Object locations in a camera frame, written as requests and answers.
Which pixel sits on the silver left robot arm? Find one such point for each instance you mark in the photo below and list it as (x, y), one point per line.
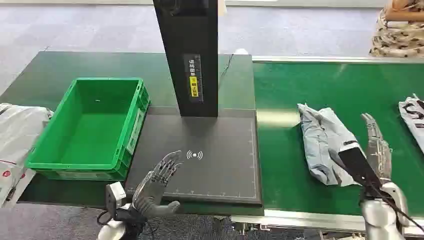
(116, 228)

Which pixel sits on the black scanner base plate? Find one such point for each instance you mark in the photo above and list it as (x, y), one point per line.
(212, 159)

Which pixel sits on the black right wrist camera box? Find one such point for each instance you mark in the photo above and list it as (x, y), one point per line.
(359, 169)

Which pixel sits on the green conveyor belt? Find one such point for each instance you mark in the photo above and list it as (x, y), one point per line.
(331, 89)

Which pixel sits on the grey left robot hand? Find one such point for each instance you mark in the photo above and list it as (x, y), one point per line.
(150, 193)

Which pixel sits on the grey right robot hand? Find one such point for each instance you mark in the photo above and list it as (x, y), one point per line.
(378, 155)

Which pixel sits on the black scanner column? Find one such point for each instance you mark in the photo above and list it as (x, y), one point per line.
(190, 49)

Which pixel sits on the small white round object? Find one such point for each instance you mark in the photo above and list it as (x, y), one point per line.
(241, 51)

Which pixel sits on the white parcel black print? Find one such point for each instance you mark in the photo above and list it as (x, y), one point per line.
(414, 116)

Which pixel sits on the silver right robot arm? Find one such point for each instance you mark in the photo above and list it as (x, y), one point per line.
(381, 215)

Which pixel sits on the white plastic parcel bag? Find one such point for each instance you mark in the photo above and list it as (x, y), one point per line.
(16, 142)

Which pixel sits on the green plastic crate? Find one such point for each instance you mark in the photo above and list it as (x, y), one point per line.
(92, 129)

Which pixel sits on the person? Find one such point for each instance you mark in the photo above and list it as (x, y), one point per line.
(399, 30)

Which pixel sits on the yellow black column label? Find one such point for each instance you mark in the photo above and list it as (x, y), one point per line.
(193, 78)

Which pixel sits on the light blue parcel bag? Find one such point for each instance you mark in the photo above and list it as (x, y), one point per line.
(323, 142)

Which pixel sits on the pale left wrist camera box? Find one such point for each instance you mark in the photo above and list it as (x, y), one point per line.
(115, 196)

